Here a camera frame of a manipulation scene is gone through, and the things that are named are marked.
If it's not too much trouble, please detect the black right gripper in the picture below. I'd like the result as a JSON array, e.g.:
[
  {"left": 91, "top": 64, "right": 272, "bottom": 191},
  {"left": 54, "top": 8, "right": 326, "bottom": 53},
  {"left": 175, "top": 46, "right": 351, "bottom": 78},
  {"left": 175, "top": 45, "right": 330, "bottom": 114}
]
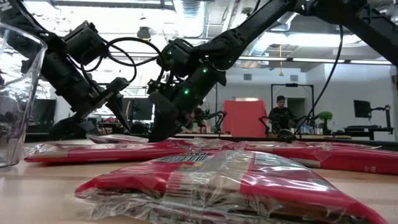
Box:
[{"left": 147, "top": 65, "right": 228, "bottom": 143}]

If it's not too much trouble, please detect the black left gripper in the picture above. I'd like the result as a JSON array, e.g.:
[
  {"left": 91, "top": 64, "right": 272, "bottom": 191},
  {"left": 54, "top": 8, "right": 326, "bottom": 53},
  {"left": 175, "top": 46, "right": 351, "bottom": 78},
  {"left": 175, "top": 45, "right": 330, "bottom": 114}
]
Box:
[{"left": 40, "top": 51, "right": 132, "bottom": 141}]

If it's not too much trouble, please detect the red popcorn bag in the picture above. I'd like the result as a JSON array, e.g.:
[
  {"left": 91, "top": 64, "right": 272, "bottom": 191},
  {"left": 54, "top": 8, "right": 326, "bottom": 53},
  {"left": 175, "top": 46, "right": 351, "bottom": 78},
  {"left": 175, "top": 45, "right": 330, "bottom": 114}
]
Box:
[
  {"left": 24, "top": 140, "right": 200, "bottom": 164},
  {"left": 86, "top": 133, "right": 150, "bottom": 144},
  {"left": 74, "top": 150, "right": 389, "bottom": 224},
  {"left": 174, "top": 138, "right": 299, "bottom": 150},
  {"left": 214, "top": 141, "right": 398, "bottom": 175}
]

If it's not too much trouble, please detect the red panel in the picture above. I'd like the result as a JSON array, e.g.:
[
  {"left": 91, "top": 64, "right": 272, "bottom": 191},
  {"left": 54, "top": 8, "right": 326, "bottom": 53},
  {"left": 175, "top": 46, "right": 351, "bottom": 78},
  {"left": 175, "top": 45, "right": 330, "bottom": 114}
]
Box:
[{"left": 222, "top": 99, "right": 269, "bottom": 135}]

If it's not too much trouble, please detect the clear plastic container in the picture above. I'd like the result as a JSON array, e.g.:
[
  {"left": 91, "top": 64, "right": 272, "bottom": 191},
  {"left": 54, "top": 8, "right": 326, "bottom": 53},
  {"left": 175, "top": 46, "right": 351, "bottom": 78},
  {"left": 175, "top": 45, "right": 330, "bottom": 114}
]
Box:
[{"left": 0, "top": 21, "right": 48, "bottom": 170}]

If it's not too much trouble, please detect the dark ceiling fixture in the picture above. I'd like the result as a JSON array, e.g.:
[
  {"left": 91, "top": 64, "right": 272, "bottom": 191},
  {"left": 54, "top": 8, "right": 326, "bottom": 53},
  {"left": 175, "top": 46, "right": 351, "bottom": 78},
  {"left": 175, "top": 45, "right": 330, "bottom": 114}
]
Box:
[{"left": 136, "top": 26, "right": 153, "bottom": 40}]

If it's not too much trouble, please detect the person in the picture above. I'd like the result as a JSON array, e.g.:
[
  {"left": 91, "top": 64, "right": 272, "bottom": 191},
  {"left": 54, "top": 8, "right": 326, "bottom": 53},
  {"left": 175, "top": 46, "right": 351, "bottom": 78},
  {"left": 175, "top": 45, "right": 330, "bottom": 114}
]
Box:
[{"left": 267, "top": 95, "right": 296, "bottom": 136}]

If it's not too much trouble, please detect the ceiling light strip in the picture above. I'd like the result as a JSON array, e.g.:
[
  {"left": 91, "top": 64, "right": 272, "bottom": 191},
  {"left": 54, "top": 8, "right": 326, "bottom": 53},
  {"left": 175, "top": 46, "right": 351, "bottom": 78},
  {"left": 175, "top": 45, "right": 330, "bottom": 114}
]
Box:
[
  {"left": 292, "top": 57, "right": 346, "bottom": 63},
  {"left": 349, "top": 59, "right": 392, "bottom": 65},
  {"left": 238, "top": 55, "right": 289, "bottom": 62}
]

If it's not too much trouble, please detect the green potted plant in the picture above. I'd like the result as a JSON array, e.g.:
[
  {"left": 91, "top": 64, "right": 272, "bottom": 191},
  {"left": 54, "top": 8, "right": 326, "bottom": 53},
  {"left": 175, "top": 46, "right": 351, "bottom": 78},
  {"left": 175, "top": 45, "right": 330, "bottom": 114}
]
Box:
[{"left": 317, "top": 111, "right": 333, "bottom": 135}]

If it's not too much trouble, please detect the black desk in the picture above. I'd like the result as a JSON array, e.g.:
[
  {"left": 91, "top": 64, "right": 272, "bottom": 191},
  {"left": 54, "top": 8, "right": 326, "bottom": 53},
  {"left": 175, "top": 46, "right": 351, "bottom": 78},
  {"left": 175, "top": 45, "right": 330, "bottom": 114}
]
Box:
[{"left": 334, "top": 124, "right": 395, "bottom": 141}]

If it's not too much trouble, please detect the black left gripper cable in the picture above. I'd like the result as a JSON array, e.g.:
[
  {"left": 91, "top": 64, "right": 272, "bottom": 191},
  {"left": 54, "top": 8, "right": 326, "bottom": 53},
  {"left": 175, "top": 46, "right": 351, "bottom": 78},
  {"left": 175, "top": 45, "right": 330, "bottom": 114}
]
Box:
[{"left": 80, "top": 36, "right": 162, "bottom": 85}]

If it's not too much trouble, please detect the silver ceiling duct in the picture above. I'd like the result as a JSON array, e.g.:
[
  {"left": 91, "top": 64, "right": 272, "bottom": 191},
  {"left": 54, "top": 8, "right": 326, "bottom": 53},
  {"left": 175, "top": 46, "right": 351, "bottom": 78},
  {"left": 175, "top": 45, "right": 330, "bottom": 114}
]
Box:
[{"left": 182, "top": 0, "right": 206, "bottom": 38}]

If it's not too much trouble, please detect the yellow hanging cord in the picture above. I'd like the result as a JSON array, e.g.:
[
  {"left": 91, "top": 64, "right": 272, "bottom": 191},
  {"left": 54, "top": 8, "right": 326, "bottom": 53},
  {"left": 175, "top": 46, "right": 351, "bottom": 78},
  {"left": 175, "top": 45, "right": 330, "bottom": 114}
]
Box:
[{"left": 278, "top": 45, "right": 284, "bottom": 77}]

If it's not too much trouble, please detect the black stand frame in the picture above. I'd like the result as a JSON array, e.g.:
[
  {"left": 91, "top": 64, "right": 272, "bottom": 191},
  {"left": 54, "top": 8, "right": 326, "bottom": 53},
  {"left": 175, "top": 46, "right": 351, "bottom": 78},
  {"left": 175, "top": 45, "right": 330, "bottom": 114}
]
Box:
[{"left": 270, "top": 83, "right": 315, "bottom": 125}]

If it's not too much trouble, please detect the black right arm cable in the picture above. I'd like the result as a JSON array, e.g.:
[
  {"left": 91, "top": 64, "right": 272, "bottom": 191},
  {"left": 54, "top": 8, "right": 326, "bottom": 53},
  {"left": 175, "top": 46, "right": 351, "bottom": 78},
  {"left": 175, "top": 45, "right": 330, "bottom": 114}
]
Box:
[{"left": 294, "top": 24, "right": 345, "bottom": 135}]

